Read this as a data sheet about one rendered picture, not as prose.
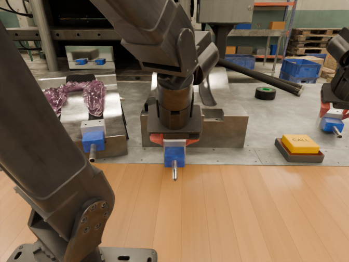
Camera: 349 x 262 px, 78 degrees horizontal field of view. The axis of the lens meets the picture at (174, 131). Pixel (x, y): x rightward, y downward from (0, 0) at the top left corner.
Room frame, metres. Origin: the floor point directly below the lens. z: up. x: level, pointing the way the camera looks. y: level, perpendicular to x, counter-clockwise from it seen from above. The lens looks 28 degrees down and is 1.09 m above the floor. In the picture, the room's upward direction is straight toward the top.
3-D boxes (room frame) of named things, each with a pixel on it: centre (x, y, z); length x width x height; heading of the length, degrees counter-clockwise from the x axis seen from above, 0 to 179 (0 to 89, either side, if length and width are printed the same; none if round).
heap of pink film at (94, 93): (0.64, 0.30, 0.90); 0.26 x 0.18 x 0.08; 16
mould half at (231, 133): (0.72, -0.05, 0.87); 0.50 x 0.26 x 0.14; 179
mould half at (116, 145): (0.64, 0.31, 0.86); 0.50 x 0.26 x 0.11; 16
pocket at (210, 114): (0.49, -0.09, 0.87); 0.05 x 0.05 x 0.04; 89
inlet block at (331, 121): (0.54, -0.44, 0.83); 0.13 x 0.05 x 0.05; 159
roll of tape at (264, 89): (0.87, -0.38, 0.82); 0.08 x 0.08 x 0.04
